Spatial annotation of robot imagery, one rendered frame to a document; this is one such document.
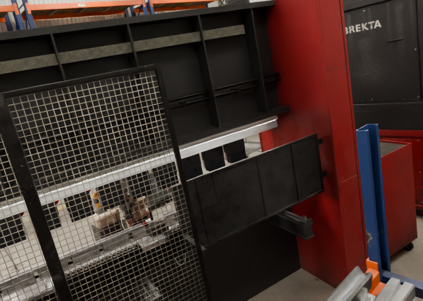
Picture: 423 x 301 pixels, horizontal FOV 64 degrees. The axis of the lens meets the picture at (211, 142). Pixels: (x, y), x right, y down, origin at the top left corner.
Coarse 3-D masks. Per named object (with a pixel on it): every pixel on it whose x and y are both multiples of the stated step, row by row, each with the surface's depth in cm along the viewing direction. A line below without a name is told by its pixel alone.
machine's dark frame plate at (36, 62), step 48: (0, 48) 178; (48, 48) 189; (96, 48) 192; (144, 48) 205; (192, 48) 231; (240, 48) 250; (48, 96) 191; (96, 96) 204; (144, 96) 206; (192, 96) 228; (240, 96) 254; (0, 144) 178; (48, 144) 194; (96, 144) 207; (144, 144) 222; (0, 192) 179
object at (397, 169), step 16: (384, 144) 295; (400, 144) 287; (384, 160) 265; (400, 160) 276; (384, 176) 267; (400, 176) 278; (384, 192) 270; (400, 192) 280; (400, 208) 283; (400, 224) 285; (416, 224) 297; (400, 240) 288
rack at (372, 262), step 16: (368, 128) 79; (368, 144) 75; (368, 160) 76; (368, 176) 77; (368, 192) 78; (368, 208) 79; (384, 208) 82; (368, 224) 80; (384, 224) 83; (368, 240) 82; (384, 240) 85; (384, 256) 86; (368, 272) 82; (384, 272) 85; (416, 288) 78
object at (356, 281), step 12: (348, 276) 68; (360, 276) 70; (372, 276) 69; (336, 288) 66; (348, 288) 67; (360, 288) 66; (384, 288) 68; (396, 288) 68; (408, 288) 66; (324, 300) 64; (336, 300) 64; (348, 300) 63; (360, 300) 67; (384, 300) 65; (396, 300) 64; (408, 300) 65
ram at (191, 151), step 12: (276, 120) 280; (240, 132) 264; (252, 132) 270; (204, 144) 250; (216, 144) 255; (144, 168) 229; (96, 180) 215; (108, 180) 218; (60, 192) 205; (72, 192) 209; (0, 216) 191
